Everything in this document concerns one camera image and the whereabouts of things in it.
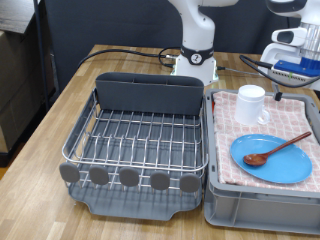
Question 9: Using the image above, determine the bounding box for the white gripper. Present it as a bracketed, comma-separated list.
[259, 42, 304, 102]

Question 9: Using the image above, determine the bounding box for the brown wooden spoon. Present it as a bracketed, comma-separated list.
[242, 130, 313, 168]

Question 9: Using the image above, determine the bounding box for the blue plastic plate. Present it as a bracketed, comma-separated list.
[229, 133, 314, 185]

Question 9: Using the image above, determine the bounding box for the pink checkered dish towel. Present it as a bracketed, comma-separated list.
[212, 90, 320, 194]

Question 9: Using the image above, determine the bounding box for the dish drying rack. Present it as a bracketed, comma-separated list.
[64, 89, 205, 222]

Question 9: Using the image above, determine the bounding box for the white plastic mug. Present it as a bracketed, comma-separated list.
[234, 84, 271, 127]

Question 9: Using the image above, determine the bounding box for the grey plastic crate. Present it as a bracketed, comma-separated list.
[203, 88, 320, 236]

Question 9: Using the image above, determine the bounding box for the dark grey cutlery holder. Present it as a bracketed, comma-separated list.
[95, 72, 205, 117]

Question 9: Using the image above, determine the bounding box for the wooden shelf board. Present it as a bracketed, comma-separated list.
[0, 0, 43, 35]

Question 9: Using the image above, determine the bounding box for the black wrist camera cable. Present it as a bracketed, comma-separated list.
[239, 54, 320, 90]

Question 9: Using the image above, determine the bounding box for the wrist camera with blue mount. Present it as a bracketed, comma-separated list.
[270, 56, 320, 84]

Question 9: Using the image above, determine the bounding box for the grey cable on table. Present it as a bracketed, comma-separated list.
[216, 66, 264, 76]

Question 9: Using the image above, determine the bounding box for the metal wire dish rack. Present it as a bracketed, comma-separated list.
[59, 88, 210, 198]

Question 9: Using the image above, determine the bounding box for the black cable on table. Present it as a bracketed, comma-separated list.
[78, 46, 183, 70]

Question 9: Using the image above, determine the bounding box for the black metal shelf post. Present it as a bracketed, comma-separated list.
[32, 0, 61, 113]

